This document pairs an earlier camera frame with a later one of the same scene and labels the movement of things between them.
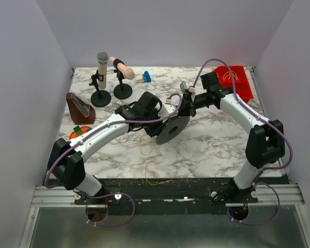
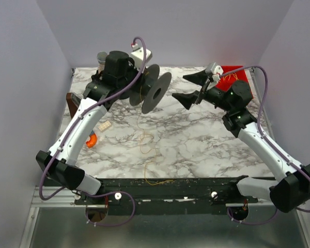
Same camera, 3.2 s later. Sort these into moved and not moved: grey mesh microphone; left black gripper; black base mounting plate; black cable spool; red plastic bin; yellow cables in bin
Moved: left black gripper; black cable spool
Not moved: red plastic bin; yellow cables in bin; grey mesh microphone; black base mounting plate
